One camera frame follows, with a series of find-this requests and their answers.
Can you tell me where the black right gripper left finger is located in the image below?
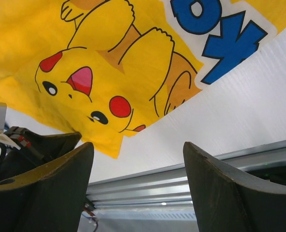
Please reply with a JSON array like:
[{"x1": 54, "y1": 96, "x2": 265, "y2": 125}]
[{"x1": 0, "y1": 143, "x2": 94, "y2": 232}]

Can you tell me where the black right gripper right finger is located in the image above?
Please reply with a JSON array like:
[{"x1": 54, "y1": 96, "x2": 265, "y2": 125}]
[{"x1": 183, "y1": 142, "x2": 286, "y2": 232}]

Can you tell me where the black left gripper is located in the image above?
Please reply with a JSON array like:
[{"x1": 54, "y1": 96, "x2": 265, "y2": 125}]
[{"x1": 0, "y1": 127, "x2": 82, "y2": 182}]

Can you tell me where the yellow Pikachu placemat cloth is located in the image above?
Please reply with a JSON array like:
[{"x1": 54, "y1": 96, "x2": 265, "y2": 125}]
[{"x1": 0, "y1": 0, "x2": 286, "y2": 158}]

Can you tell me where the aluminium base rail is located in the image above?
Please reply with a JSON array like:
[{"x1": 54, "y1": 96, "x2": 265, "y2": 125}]
[{"x1": 87, "y1": 140, "x2": 286, "y2": 209}]

